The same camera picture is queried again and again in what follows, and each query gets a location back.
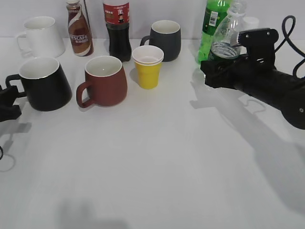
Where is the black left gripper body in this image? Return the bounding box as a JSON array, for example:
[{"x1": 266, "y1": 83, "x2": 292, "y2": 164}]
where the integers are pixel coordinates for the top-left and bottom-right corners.
[{"x1": 0, "y1": 86, "x2": 20, "y2": 122}]

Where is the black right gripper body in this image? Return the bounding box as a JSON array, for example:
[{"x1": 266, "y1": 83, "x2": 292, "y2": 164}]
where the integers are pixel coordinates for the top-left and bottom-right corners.
[{"x1": 200, "y1": 56, "x2": 250, "y2": 90}]

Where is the clear water bottle green label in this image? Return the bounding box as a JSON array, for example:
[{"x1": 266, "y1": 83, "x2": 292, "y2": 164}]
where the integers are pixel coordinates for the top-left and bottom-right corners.
[{"x1": 207, "y1": 0, "x2": 247, "y2": 61}]

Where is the black ceramic mug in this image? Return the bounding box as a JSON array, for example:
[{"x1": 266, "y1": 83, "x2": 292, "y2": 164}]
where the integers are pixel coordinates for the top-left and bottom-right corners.
[{"x1": 5, "y1": 57, "x2": 72, "y2": 112}]

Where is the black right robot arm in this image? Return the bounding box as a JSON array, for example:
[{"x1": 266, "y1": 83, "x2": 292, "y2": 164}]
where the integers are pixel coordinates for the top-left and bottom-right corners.
[{"x1": 201, "y1": 56, "x2": 305, "y2": 129}]

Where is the dark grey ceramic mug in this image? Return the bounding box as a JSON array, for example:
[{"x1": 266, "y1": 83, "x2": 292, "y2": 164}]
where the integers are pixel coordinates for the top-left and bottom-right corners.
[{"x1": 140, "y1": 20, "x2": 182, "y2": 62}]

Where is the white ceramic mug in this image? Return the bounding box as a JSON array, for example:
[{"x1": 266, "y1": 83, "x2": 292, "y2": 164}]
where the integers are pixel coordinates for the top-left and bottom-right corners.
[{"x1": 15, "y1": 16, "x2": 65, "y2": 58}]

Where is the red ceramic mug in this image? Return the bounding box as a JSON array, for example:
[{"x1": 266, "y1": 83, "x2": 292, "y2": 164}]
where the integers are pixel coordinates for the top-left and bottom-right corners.
[{"x1": 76, "y1": 56, "x2": 128, "y2": 108}]

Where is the green soda bottle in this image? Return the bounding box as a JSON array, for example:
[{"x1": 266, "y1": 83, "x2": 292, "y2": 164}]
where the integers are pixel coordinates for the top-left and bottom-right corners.
[{"x1": 197, "y1": 0, "x2": 232, "y2": 64}]

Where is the Nescafe coffee bottle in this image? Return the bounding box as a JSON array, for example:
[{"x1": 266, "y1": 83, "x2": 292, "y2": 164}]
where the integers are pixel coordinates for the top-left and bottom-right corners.
[{"x1": 65, "y1": 0, "x2": 94, "y2": 57}]

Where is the cola bottle red label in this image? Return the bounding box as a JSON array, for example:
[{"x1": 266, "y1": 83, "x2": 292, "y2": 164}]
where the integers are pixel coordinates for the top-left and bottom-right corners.
[{"x1": 102, "y1": 0, "x2": 132, "y2": 62}]

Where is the thin dark vertical rod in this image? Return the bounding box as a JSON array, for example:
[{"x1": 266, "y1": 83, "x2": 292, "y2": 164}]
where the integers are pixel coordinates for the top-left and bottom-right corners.
[{"x1": 83, "y1": 0, "x2": 91, "y2": 30}]

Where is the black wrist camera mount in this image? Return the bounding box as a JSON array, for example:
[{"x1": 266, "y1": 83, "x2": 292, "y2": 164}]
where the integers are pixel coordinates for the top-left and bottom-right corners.
[{"x1": 230, "y1": 28, "x2": 279, "y2": 71}]

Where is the black looped cable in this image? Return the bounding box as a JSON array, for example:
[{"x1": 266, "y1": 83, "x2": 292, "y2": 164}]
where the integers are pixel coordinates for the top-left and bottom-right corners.
[{"x1": 274, "y1": 15, "x2": 305, "y2": 79}]

